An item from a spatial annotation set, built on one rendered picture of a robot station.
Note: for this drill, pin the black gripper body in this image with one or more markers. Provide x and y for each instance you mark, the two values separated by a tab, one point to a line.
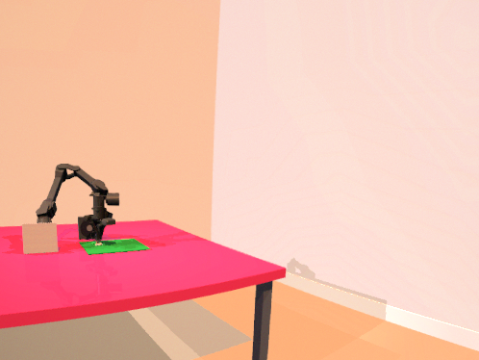
99	216

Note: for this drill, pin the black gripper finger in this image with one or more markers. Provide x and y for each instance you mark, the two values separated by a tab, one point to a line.
94	226
101	229

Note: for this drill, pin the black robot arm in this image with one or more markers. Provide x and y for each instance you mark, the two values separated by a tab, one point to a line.
100	193

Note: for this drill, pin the green circuit board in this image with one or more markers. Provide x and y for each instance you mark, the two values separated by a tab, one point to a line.
112	246

